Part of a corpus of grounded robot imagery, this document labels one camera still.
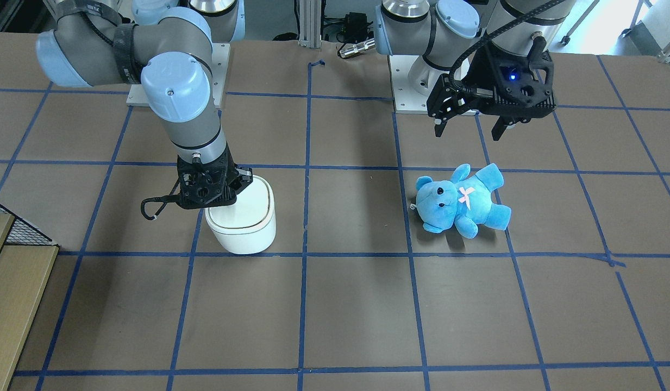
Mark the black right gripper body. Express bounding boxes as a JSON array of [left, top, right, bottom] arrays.
[[176, 148, 253, 210]]

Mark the white trash can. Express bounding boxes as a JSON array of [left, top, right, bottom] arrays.
[[204, 175, 276, 255]]

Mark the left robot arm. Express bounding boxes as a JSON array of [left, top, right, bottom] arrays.
[[374, 1, 575, 141]]

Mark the wire mesh basket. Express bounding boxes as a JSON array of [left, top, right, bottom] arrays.
[[0, 204, 58, 247]]

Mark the blue teddy bear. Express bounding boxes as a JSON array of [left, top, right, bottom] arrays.
[[411, 163, 512, 238]]

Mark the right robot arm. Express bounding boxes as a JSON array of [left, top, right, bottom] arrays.
[[36, 1, 252, 210]]

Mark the aluminium frame post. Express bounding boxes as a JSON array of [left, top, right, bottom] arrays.
[[295, 1, 324, 51]]

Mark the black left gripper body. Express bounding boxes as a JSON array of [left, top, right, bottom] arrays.
[[426, 33, 558, 119]]

